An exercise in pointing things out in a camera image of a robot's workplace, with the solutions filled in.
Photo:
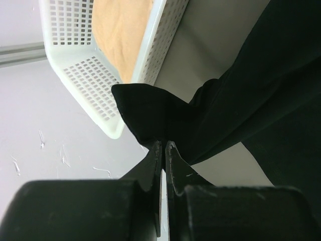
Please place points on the beige folded t shirt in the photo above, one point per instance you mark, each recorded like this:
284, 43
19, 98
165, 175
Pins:
118, 28

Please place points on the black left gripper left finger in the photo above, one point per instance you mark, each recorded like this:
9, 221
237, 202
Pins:
128, 208

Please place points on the black t shirt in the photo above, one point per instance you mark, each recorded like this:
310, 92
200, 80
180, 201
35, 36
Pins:
257, 124

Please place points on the white perforated plastic basket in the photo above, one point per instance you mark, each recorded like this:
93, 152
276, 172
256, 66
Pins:
82, 67

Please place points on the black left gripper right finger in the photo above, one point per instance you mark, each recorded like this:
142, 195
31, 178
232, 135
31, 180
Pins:
199, 210

